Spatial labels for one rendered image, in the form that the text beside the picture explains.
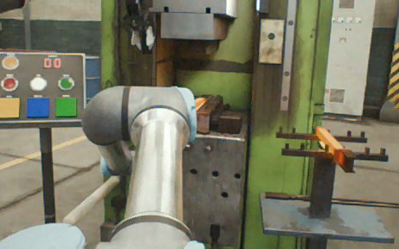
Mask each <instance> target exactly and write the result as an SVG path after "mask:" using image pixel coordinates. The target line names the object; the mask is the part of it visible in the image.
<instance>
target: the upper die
mask: <svg viewBox="0 0 399 249"><path fill-rule="evenodd" d="M226 33H227V18H224V17H221V16H218V15H214V14H191V13H164V12H161V38H164V39H202V40H217V39H226Z"/></svg>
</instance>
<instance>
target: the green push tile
mask: <svg viewBox="0 0 399 249"><path fill-rule="evenodd" d="M55 116H56V117H57V118H77V98H55Z"/></svg>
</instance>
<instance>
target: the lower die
mask: <svg viewBox="0 0 399 249"><path fill-rule="evenodd" d="M203 95H210V96H209V97H208V98H207V99H206V100H205V101H203V103H201V104H200V105H199V107H197V108H196V130H200V129H204V130H206V131H210V129H211V128H212V127H213V125H211V124H210V120H211V119H212V116H213V108H212V107H207V110H205V107H206V106H207V104H208V103H210V101H211V100H212V99H214V97H215V96H214V95H212V94H203ZM203 95H201V96H193V97H194V99H198V98H201V97H202V96H203Z"/></svg>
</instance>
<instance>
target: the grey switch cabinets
mask: <svg viewBox="0 0 399 249"><path fill-rule="evenodd" d="M375 3H376V0H334V2H333V16H332V22H331V42H330V48H329V55H328V62H327V66H328V69H327V75H326V83H325V113H324V114H323V118H335V119H342V120H349V121H356V122H361V117H362V110H363V102H364V92H365V85H366V83H365V81H366V75H367V69H368V59H369V52H370V42H371V31H372V25H373V21H374V8H375Z"/></svg>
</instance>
